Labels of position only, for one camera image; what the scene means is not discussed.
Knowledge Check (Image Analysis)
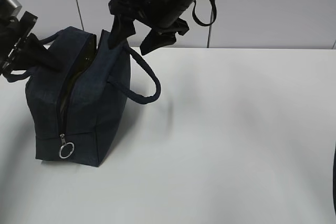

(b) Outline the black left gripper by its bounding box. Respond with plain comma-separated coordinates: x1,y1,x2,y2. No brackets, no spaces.
1,11,63,73

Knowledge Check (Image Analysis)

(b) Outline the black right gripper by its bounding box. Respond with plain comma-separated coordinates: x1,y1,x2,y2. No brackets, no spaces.
108,0,189,56

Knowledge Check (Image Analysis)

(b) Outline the dark blue lunch bag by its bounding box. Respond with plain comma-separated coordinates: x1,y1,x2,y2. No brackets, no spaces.
6,27,161,167

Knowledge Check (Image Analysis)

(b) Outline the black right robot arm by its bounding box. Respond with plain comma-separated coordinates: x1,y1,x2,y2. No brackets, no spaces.
108,0,217,55

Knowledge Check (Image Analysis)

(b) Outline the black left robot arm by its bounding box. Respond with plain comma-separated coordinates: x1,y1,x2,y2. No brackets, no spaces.
1,12,63,74

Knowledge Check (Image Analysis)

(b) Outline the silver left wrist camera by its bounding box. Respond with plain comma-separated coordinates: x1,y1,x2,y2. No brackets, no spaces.
1,0,22,19

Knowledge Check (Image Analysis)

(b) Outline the black hanging cable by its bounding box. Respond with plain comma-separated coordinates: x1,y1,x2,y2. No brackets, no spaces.
332,140,336,224

